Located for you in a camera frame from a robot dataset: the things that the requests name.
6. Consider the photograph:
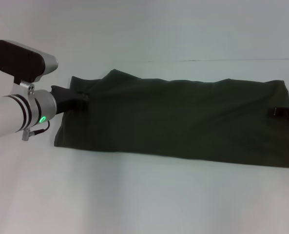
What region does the left arm cable with plug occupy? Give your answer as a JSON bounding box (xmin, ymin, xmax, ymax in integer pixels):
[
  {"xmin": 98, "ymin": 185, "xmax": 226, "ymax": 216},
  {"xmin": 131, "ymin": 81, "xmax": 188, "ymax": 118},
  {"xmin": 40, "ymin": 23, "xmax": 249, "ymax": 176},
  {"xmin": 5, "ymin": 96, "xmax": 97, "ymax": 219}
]
[{"xmin": 21, "ymin": 120, "xmax": 51, "ymax": 142}]

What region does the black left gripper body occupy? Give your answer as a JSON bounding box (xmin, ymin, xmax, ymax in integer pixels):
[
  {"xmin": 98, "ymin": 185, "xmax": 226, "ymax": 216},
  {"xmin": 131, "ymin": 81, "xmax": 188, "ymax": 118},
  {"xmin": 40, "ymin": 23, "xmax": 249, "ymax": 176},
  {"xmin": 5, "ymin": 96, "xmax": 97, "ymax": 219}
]
[{"xmin": 50, "ymin": 84, "xmax": 89, "ymax": 116}]

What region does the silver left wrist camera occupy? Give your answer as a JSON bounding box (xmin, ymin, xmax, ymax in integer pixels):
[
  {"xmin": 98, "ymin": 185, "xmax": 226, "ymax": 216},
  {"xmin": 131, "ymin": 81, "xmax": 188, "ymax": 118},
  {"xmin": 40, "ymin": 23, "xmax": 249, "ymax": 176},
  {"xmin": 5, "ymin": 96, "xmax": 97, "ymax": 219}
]
[{"xmin": 0, "ymin": 39, "xmax": 59, "ymax": 96}]

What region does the dark green FREE t-shirt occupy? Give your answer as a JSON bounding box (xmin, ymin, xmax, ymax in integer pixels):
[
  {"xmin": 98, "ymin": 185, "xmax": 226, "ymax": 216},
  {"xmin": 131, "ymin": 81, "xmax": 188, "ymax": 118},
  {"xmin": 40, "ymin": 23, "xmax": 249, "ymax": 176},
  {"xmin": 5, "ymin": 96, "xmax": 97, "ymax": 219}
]
[{"xmin": 54, "ymin": 69, "xmax": 289, "ymax": 169}]

